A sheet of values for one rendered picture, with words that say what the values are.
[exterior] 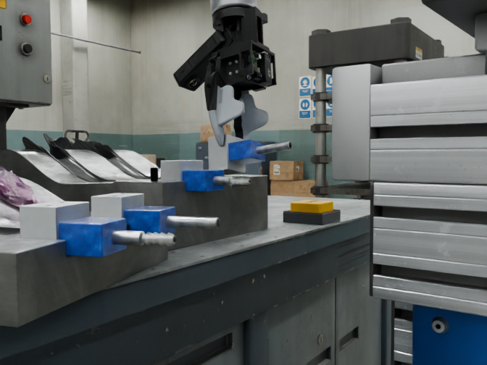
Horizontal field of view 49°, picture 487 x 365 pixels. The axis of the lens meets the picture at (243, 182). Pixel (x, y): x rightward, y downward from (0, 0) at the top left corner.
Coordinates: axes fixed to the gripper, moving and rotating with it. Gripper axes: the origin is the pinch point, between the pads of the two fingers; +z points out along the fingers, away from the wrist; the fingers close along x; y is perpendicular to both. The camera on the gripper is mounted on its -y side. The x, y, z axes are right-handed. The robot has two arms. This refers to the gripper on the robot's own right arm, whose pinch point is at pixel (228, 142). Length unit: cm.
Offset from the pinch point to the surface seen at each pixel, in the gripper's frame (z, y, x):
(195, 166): 5.2, 1.0, -9.9
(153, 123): -228, -596, 621
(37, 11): -53, -78, 20
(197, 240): 15.5, 0.3, -9.1
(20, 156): 0.7, -27.5, -17.9
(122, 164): 0.0, -24.7, 0.9
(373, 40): -160, -94, 357
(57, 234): 15.5, 9.3, -38.8
